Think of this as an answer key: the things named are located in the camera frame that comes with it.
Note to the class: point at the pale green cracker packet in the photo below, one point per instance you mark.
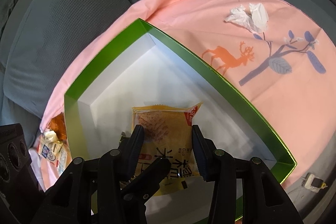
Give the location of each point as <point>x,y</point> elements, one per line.
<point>50,136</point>

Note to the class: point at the yellow rice cake packet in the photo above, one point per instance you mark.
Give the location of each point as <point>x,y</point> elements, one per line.
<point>167,136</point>

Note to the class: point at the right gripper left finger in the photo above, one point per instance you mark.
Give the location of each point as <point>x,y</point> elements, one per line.
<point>106,189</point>

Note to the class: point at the orange snack packet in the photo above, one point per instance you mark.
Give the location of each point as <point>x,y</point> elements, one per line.
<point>57,124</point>

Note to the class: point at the pink deer print blanket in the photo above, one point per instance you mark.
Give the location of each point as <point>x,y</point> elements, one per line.
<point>286,72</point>

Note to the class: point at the red white biscuit packet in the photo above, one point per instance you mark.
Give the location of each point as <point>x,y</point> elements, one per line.
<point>50,151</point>

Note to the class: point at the white charger plug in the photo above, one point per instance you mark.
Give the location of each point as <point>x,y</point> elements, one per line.
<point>313,183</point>

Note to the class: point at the small white blue packet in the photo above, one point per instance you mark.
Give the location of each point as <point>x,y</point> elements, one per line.
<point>63,159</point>

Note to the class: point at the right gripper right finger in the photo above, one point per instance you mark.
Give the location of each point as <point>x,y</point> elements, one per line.
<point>264,199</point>

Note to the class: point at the crumpled white tissue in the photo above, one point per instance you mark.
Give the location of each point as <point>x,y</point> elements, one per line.
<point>254,20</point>

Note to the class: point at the green cardboard box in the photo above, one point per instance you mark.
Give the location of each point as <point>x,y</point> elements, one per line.
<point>143,66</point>

